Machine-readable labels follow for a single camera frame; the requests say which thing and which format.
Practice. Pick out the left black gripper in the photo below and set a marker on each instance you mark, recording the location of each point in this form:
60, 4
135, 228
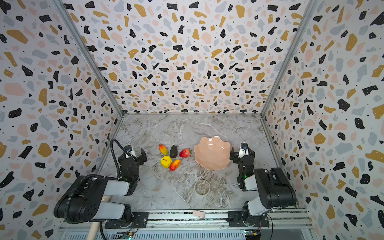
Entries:
138, 161

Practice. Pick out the yellow fake apple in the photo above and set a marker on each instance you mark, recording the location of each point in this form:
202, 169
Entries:
166, 162

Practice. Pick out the dark fake avocado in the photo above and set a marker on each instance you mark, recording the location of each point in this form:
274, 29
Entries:
173, 152

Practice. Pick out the orange red fake mango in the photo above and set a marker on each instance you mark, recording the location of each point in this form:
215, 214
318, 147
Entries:
174, 165

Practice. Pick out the red fake strawberry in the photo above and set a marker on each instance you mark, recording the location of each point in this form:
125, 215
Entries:
186, 153

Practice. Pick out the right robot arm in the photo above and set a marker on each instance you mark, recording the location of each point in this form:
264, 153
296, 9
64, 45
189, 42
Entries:
273, 187

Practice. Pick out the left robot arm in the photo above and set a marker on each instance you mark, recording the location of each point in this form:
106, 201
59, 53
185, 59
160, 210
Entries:
83, 203

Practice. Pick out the red yellow fake mango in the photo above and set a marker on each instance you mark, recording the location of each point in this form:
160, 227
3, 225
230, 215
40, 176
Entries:
163, 150

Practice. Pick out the pink scalloped fruit bowl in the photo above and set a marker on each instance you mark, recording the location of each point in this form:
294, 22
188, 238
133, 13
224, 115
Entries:
212, 153

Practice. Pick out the clear round lid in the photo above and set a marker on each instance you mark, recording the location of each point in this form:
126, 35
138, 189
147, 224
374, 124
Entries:
202, 187

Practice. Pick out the pink eraser block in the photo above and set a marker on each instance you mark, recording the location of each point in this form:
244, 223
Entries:
199, 214

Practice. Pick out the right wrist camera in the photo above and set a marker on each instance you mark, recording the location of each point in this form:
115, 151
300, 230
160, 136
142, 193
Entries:
244, 150

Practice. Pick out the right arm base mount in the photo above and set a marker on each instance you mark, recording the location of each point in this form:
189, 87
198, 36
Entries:
239, 219

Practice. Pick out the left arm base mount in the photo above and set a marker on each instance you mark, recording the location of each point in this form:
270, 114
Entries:
132, 221

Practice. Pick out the aluminium front rail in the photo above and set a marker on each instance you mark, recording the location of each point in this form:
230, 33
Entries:
285, 224

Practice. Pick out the beige wooden handle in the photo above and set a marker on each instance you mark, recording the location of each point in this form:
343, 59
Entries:
95, 225

